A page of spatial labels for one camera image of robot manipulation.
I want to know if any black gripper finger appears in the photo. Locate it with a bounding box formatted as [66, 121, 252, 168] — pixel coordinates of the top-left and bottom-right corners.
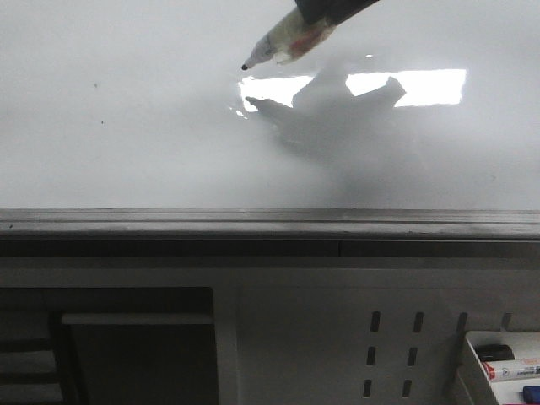
[295, 0, 377, 24]

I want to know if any black whiteboard marker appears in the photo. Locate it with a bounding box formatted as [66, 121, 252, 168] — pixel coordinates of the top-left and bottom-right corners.
[241, 8, 336, 71]

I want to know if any white whiteboard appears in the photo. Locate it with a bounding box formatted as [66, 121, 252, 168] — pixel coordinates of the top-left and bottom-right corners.
[1, 1, 539, 239]

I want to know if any white marker tray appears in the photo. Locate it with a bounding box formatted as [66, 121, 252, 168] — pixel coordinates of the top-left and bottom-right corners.
[457, 331, 539, 404]

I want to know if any red capped white marker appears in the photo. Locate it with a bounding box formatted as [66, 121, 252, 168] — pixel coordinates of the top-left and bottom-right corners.
[481, 359, 539, 382]

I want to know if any grey perforated metal stand panel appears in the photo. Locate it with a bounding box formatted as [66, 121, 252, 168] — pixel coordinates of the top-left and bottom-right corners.
[1, 240, 539, 404]

